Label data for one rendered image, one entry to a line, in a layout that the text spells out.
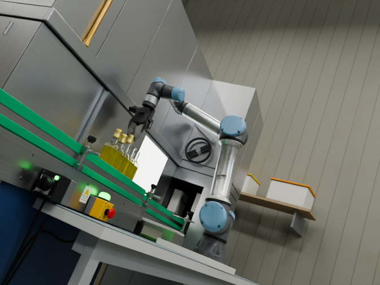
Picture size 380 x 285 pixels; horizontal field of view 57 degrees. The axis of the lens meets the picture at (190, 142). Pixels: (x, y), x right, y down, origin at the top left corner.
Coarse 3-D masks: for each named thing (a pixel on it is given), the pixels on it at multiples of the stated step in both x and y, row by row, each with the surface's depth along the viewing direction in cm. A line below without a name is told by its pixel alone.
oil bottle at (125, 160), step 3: (126, 153) 171; (123, 156) 170; (126, 156) 171; (123, 159) 169; (126, 159) 171; (120, 162) 169; (123, 162) 170; (126, 162) 172; (120, 165) 168; (123, 165) 170; (126, 165) 172; (120, 168) 169; (123, 168) 171; (120, 171) 169; (123, 171) 172
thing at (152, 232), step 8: (136, 224) 175; (144, 224) 174; (152, 224) 173; (136, 232) 174; (144, 232) 173; (152, 232) 172; (160, 232) 171; (168, 232) 169; (152, 240) 170; (168, 240) 168; (176, 240) 174
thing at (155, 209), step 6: (144, 198) 195; (150, 198) 202; (150, 204) 204; (156, 204) 211; (150, 210) 206; (156, 210) 214; (162, 210) 221; (168, 210) 229; (156, 216) 215; (162, 216) 224; (168, 216) 232; (168, 222) 234; (174, 222) 245; (180, 222) 255; (180, 228) 258; (186, 228) 270
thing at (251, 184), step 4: (248, 176) 479; (252, 176) 481; (248, 180) 476; (252, 180) 485; (256, 180) 493; (244, 184) 476; (248, 184) 476; (252, 184) 487; (256, 184) 497; (260, 184) 506; (244, 188) 474; (248, 188) 478; (252, 188) 488; (256, 188) 500; (244, 192) 472; (248, 192) 480; (252, 192) 490; (256, 192) 502
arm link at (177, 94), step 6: (162, 90) 181; (168, 90) 180; (174, 90) 178; (180, 90) 178; (162, 96) 182; (168, 96) 180; (174, 96) 179; (180, 96) 179; (174, 102) 184; (180, 102) 186
